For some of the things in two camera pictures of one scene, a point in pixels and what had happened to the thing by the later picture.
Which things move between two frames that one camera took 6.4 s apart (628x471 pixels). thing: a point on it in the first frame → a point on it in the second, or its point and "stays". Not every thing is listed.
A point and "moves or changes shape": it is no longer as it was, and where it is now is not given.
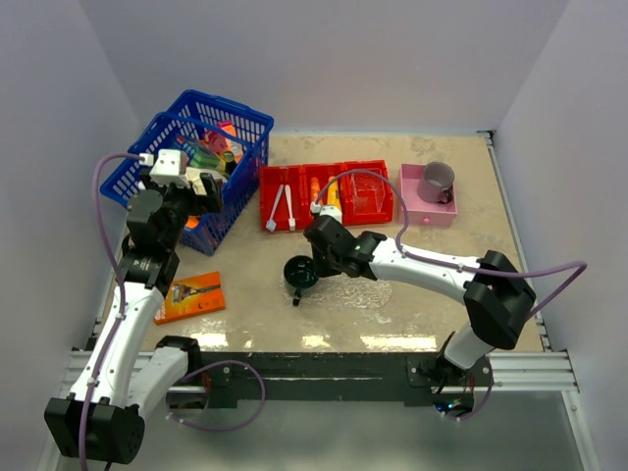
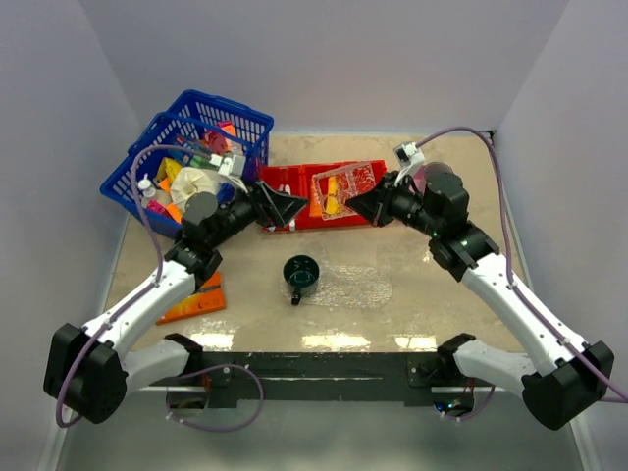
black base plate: x=337 y=379 stays
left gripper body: x=183 y=202 → x=241 y=211
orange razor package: x=191 y=296 stays
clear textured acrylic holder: x=368 y=194 moves or changes shape
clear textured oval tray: x=342 y=291 stays
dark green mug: x=299 y=273 stays
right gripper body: x=327 y=264 → x=405 y=205
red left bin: x=271 y=179 stays
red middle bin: x=321 y=172 stays
